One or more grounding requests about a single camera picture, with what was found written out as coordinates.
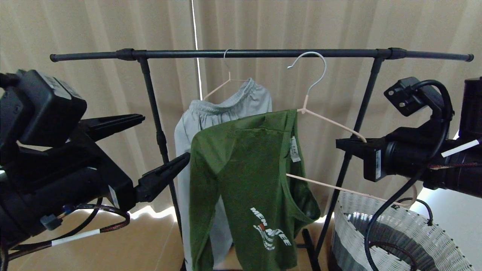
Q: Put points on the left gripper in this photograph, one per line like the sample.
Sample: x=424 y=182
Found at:
x=75 y=177

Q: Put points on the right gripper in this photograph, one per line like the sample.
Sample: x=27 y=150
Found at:
x=406 y=154

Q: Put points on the pale grey shorts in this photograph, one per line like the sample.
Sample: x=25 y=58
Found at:
x=188 y=128

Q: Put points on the pink clothes hanger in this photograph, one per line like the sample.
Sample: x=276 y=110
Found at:
x=324 y=118
x=229 y=77

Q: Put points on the green garment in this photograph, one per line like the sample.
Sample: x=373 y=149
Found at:
x=244 y=180

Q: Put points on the white laundry basket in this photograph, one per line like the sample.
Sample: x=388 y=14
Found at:
x=425 y=233

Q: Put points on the black clothes rack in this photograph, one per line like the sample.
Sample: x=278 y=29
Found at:
x=263 y=53

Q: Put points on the beige curtain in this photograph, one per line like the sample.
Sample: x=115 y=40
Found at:
x=94 y=22

